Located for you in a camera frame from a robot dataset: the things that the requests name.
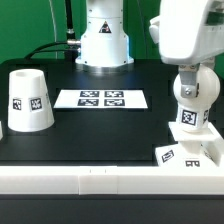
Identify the white lamp bulb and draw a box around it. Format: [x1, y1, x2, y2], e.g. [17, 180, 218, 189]
[173, 65, 220, 132]

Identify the white lamp shade cone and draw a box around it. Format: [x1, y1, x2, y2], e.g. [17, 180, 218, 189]
[8, 69, 54, 132]

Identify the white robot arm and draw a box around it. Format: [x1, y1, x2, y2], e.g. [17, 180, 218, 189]
[76, 0, 224, 98]

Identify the white lamp base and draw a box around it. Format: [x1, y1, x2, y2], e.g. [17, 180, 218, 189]
[155, 122, 218, 168]

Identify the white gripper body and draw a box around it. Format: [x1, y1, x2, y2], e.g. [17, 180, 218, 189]
[149, 0, 224, 65]

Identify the white left fence rail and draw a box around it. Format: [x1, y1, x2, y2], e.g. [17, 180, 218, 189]
[0, 121, 3, 141]

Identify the white front fence rail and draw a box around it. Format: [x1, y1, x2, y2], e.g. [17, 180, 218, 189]
[0, 166, 224, 195]

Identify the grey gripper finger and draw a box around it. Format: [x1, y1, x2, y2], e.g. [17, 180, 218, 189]
[178, 64, 199, 98]

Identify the white marker tag sheet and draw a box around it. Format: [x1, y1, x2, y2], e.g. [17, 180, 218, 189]
[54, 90, 148, 109]

